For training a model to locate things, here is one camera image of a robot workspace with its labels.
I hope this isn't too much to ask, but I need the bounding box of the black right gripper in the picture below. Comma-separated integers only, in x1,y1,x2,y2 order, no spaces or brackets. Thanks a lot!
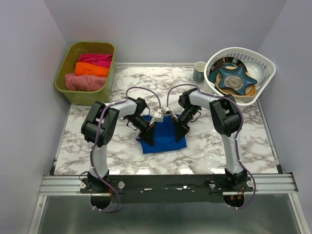
171,105,200,142

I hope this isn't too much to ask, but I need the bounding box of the orange rolled t shirt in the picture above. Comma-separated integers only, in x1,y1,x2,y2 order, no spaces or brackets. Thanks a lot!
74,62,110,77

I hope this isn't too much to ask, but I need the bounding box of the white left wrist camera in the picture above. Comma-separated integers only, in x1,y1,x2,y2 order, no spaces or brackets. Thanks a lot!
153,109,164,122

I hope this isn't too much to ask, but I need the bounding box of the magenta rolled t shirt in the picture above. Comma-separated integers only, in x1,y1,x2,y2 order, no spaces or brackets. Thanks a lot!
78,54,113,68

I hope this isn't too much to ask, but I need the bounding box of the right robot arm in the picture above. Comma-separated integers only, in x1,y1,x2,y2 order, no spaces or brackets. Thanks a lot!
172,88,248,191

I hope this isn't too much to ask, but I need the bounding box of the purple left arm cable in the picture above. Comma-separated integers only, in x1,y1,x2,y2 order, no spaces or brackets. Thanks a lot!
89,87,163,213

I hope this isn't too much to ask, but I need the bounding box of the olive green plastic bin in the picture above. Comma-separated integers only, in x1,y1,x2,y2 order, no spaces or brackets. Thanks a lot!
54,41,117,106

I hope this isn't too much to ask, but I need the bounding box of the aluminium rail frame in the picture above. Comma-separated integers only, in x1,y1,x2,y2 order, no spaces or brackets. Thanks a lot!
28,172,310,234

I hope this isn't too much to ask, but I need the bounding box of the blue star shaped dish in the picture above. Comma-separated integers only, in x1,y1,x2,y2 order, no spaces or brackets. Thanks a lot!
215,64,258,96

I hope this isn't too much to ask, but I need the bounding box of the teal plate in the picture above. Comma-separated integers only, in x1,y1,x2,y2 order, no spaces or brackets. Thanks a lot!
208,62,238,84

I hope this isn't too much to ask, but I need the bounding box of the blue t shirt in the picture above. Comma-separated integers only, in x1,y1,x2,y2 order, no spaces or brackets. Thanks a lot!
136,116,187,154

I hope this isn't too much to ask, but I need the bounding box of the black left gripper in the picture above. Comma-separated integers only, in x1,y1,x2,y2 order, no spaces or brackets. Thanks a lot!
125,115,156,147

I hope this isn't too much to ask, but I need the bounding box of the white plastic dish basket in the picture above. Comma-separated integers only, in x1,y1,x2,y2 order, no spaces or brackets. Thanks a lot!
204,47,276,110

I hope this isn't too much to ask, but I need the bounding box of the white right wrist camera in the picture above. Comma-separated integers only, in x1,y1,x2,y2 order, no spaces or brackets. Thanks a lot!
163,107,173,117

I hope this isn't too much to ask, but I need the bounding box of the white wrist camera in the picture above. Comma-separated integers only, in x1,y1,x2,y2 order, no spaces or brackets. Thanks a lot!
153,109,164,122
163,107,173,117

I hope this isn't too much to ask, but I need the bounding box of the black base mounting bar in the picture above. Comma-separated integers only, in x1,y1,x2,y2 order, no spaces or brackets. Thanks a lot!
80,173,254,204

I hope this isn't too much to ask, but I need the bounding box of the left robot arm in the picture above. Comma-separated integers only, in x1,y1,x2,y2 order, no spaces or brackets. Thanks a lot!
81,97,155,193

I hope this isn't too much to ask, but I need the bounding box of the pink rolled t shirt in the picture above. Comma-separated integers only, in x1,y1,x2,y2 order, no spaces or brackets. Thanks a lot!
65,73,107,92

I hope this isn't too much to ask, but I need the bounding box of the grey white mug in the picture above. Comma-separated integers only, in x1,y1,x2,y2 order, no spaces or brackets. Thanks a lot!
193,61,206,83

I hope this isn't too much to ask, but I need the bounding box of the white bowl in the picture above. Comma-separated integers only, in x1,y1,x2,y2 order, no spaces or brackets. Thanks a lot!
242,60,265,85

